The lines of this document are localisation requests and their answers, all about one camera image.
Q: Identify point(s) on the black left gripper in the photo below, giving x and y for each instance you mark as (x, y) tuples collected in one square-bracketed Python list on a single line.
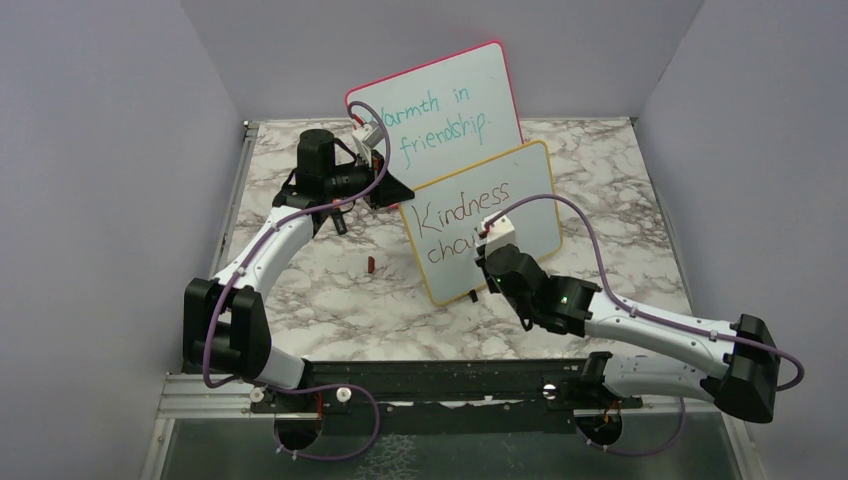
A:
[(389, 191)]

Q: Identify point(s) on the black orange highlighter marker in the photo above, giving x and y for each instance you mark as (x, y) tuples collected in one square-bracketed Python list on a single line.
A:
[(339, 222)]

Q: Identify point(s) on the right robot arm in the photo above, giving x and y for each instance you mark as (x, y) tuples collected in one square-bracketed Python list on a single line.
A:
[(733, 365)]

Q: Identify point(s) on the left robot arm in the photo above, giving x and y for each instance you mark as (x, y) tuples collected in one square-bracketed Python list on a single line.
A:
[(225, 327)]

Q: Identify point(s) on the pink framed whiteboard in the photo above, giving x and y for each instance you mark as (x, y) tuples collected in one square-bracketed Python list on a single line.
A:
[(447, 114)]

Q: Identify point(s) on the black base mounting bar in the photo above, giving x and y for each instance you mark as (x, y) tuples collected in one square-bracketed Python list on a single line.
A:
[(359, 398)]

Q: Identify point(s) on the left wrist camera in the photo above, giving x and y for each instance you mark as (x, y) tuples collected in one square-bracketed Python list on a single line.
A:
[(366, 138)]

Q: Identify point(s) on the aluminium table edge rail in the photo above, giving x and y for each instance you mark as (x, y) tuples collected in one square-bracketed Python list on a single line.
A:
[(226, 229)]

